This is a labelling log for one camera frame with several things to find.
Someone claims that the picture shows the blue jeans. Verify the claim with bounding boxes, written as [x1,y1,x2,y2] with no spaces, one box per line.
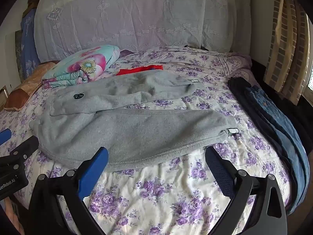
[245,86,310,216]

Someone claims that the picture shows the folded floral quilt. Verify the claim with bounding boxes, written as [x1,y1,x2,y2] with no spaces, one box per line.
[42,45,121,89]

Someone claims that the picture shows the window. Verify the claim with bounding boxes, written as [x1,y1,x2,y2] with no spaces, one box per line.
[304,61,313,98]

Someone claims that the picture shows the red and blue folded cloth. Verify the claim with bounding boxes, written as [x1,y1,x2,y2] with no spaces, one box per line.
[115,64,164,77]

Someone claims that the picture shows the beige checked curtain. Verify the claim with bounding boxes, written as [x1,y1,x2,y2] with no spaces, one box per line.
[263,0,311,104]

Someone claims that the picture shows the white pillow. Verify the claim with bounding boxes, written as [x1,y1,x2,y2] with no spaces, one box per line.
[34,0,252,61]

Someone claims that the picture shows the purple floral bedspread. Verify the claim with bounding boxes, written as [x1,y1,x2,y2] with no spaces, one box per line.
[0,46,294,235]

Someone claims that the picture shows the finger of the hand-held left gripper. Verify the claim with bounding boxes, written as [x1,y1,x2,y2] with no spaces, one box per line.
[0,128,12,145]
[9,136,40,163]

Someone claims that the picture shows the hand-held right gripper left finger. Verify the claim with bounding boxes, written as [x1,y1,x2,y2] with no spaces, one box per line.
[24,147,109,235]

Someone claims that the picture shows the blue patterned cushion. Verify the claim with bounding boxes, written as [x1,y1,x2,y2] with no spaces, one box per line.
[20,8,41,80]

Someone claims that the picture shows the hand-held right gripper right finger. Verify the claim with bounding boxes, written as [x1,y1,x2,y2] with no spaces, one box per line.
[205,146,288,235]

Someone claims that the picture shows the dark folded pants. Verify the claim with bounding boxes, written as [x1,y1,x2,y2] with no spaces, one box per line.
[228,77,294,177]

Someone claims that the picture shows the brown pillow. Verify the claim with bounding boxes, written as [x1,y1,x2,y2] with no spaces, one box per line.
[4,61,59,110]

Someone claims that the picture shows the grey sweatshirt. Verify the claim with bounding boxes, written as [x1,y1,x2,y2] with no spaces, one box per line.
[29,70,240,172]

